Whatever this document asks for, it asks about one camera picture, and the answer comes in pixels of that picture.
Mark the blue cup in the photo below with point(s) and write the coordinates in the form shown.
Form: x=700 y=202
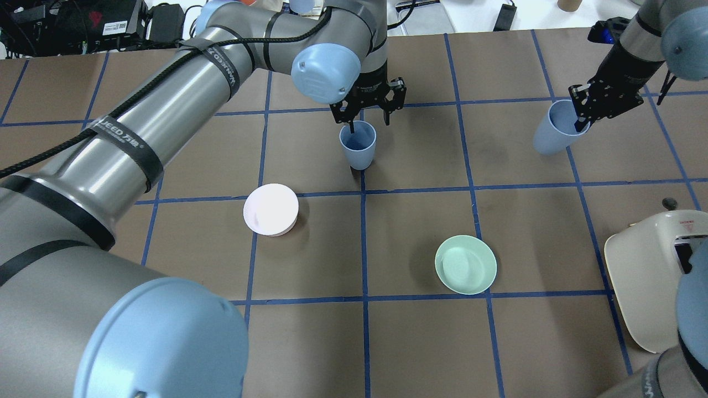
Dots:
x=359 y=148
x=557 y=129

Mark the black power adapter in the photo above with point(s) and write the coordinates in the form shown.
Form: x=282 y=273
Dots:
x=505 y=17

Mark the cream white toaster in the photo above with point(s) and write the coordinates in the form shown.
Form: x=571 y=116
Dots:
x=645 y=263

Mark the green bowl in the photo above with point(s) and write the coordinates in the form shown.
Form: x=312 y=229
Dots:
x=465 y=265

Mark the black electronics box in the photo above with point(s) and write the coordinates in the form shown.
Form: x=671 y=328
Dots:
x=51 y=28

